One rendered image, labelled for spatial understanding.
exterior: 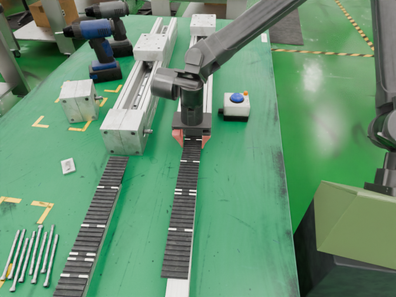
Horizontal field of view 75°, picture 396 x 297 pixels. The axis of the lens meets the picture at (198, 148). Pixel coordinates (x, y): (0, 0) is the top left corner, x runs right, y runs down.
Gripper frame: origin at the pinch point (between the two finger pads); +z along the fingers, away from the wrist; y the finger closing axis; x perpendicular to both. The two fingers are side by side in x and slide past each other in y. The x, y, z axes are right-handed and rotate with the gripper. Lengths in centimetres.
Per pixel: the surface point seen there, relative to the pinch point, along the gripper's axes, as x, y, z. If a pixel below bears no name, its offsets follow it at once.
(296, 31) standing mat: -306, -116, 77
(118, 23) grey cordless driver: -60, 36, -12
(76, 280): 38.3, 18.1, -1.4
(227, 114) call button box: -13.5, -10.3, -1.3
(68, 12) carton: -264, 164, 48
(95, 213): 24.6, 19.3, -1.4
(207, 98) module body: -13.6, -3.6, -6.6
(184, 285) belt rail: 37.9, -1.2, -1.1
